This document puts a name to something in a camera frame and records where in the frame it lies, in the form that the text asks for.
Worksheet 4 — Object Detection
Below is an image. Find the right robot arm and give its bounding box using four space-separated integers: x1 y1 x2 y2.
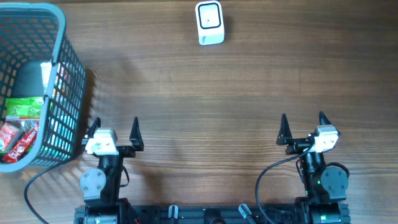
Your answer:
276 111 351 224

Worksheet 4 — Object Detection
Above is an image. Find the small red white packet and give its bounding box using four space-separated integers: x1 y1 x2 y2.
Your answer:
1 123 22 154

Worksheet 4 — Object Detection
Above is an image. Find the clear green snack bag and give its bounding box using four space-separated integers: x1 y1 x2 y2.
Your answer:
6 118 39 137

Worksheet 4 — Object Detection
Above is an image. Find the grey plastic mesh basket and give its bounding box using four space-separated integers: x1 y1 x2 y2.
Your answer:
1 2 87 173

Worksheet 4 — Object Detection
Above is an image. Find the cup noodles cup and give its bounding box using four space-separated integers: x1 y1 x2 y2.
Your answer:
40 62 60 95

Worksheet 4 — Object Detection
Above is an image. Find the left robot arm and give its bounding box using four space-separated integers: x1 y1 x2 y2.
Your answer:
73 118 144 224

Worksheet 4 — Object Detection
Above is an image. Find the red chocolate bar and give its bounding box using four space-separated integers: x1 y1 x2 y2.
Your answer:
3 121 39 164

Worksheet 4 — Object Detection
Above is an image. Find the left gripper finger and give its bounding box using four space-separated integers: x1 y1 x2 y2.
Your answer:
85 117 101 139
129 116 144 151

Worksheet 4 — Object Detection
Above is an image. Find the white barcode scanner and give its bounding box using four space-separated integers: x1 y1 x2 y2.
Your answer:
195 1 225 45

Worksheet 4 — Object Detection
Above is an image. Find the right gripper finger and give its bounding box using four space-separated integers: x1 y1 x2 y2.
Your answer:
276 113 293 145
318 111 340 135

